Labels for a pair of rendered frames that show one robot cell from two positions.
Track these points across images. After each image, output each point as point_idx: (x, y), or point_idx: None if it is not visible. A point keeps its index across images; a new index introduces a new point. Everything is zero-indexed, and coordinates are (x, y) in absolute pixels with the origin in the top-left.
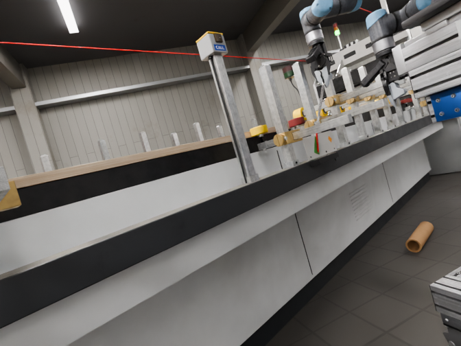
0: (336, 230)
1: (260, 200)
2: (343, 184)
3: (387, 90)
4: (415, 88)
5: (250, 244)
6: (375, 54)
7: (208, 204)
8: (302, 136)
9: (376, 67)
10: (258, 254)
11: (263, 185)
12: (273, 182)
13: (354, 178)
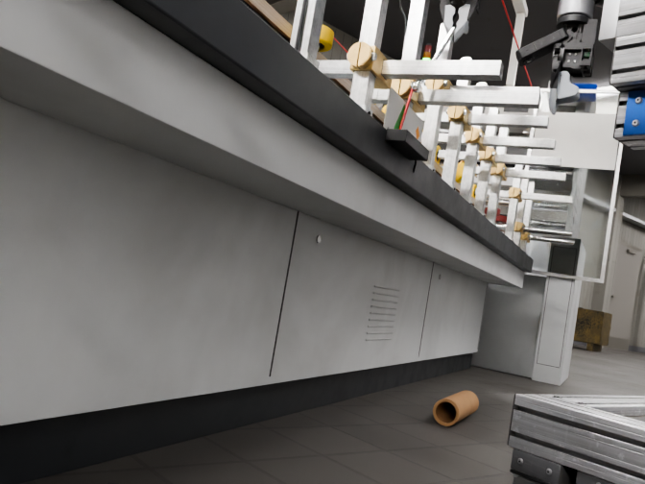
0: (333, 329)
1: (308, 104)
2: (399, 229)
3: (554, 79)
4: (616, 67)
5: (204, 227)
6: (560, 16)
7: (244, 12)
8: (401, 73)
9: (552, 36)
10: (209, 258)
11: (322, 84)
12: (335, 100)
13: (414, 237)
